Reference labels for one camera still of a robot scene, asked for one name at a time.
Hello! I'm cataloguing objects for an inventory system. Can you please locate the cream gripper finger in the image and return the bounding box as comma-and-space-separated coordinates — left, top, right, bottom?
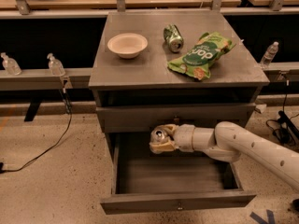
149, 137, 175, 154
159, 124, 178, 136

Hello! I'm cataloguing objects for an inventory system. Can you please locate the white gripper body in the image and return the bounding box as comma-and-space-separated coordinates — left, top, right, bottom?
173, 124, 216, 152

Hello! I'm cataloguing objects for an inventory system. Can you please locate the silver 7up can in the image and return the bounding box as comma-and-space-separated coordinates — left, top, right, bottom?
150, 127, 169, 145

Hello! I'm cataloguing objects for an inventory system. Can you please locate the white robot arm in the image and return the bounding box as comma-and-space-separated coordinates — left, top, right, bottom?
149, 121, 299, 190

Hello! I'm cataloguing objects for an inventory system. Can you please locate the open grey lower drawer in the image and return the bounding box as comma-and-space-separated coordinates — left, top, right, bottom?
101, 133, 255, 215

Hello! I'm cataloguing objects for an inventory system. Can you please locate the closed grey middle drawer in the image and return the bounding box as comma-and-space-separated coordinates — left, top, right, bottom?
96, 103, 255, 133

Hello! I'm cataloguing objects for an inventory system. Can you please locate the grey drawer cabinet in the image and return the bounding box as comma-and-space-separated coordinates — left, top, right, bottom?
88, 9, 270, 216

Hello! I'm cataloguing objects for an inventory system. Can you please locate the green soda can lying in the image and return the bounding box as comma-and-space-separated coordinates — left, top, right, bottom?
164, 24, 184, 53

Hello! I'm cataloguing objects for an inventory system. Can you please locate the green chip bag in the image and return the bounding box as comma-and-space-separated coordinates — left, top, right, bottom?
167, 32, 235, 80

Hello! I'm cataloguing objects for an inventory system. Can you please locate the white paper bowl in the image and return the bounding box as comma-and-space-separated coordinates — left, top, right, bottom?
107, 33, 148, 59

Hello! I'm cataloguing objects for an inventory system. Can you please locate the clear water bottle right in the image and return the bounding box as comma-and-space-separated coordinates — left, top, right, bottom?
260, 41, 278, 68

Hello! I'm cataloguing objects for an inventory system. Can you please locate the clear bottle on ledge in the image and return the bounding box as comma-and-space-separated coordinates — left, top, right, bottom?
47, 53, 65, 77

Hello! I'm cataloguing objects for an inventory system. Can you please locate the clear bottle far left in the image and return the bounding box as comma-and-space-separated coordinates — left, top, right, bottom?
1, 52, 21, 76

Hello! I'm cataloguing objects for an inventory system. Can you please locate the black cables right floor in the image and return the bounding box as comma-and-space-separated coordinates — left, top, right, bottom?
264, 77, 299, 147

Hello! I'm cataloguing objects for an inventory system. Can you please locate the grey metal shelf rail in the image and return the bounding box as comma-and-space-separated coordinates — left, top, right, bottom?
0, 68, 92, 91

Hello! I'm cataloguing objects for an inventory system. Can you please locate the black floor cable left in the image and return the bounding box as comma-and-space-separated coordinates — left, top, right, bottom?
0, 77, 73, 175

